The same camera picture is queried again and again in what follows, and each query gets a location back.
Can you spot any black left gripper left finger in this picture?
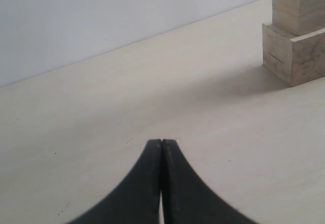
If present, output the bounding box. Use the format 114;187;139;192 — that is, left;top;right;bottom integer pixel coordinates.
70;139;161;224

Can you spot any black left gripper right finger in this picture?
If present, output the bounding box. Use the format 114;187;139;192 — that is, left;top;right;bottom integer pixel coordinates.
161;139;254;224

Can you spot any medium wooden cube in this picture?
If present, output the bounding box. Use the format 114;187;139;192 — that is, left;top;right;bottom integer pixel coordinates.
272;0;324;36

